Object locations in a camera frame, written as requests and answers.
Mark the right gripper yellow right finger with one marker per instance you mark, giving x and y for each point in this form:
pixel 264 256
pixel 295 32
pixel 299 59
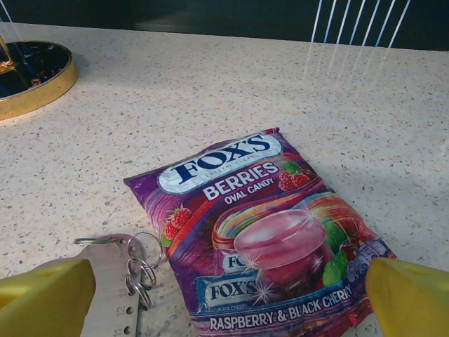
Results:
pixel 414 302

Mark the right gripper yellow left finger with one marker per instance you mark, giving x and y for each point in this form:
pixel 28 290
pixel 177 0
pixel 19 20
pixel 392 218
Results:
pixel 42 302

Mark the silver metal ruler key plate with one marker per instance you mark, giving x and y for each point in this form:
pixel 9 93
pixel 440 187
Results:
pixel 108 281

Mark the purple Fox's candy bag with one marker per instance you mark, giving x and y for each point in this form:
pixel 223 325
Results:
pixel 245 210

